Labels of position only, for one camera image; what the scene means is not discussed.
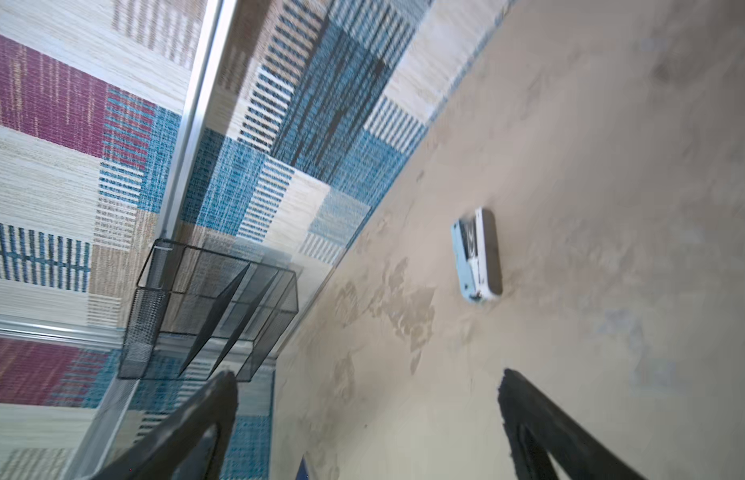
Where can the grey stapler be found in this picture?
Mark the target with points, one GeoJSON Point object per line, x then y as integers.
{"type": "Point", "coordinates": [477, 254]}

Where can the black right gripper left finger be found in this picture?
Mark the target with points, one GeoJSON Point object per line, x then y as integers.
{"type": "Point", "coordinates": [189, 444]}

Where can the black mesh shelf rack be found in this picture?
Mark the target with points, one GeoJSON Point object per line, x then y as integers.
{"type": "Point", "coordinates": [199, 311]}

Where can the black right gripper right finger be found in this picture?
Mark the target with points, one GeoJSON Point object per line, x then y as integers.
{"type": "Point", "coordinates": [542, 435]}

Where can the dark blue book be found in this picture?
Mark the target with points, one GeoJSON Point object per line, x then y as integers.
{"type": "Point", "coordinates": [303, 472]}

